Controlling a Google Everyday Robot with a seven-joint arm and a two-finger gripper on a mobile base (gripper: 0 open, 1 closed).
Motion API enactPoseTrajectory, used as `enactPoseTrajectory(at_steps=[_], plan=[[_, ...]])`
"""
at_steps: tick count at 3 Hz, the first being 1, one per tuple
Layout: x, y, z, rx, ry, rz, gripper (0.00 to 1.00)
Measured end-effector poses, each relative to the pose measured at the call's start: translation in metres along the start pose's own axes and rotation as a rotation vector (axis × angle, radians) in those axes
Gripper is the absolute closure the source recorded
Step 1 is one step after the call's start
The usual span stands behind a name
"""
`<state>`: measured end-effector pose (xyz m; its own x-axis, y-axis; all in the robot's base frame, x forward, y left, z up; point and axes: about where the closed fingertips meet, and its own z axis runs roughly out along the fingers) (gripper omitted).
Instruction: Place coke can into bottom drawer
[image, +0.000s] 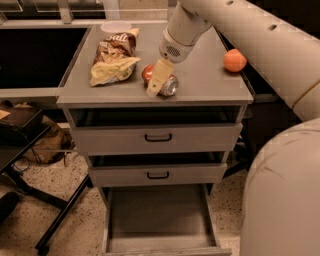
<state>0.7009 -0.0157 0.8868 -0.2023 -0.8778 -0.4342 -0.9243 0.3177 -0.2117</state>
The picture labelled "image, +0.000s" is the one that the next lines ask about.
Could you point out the bottom open grey drawer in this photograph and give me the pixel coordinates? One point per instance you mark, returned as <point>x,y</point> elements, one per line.
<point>174,220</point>

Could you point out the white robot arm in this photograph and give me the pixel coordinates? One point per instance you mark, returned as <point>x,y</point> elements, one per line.
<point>281,201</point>

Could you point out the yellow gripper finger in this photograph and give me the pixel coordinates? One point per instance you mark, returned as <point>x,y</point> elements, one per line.
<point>165,65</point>

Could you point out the brown backpack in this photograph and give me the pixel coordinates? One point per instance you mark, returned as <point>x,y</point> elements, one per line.
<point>47,149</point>

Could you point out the top grey drawer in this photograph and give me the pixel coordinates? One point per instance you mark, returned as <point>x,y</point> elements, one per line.
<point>155,139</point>

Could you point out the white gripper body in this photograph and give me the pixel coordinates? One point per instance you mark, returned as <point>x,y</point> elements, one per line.
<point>172,50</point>

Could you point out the middle grey drawer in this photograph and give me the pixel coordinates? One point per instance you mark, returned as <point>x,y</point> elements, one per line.
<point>152,175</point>

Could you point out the red coke can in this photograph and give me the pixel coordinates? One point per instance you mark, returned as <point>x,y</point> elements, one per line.
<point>159,81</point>

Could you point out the brown chip bag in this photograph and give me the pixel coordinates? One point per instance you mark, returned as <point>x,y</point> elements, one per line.
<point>116,58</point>

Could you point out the orange fruit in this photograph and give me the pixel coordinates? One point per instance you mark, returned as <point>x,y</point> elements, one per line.
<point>234,61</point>

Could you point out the grey drawer cabinet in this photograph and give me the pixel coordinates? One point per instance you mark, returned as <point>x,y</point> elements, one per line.
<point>206,94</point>

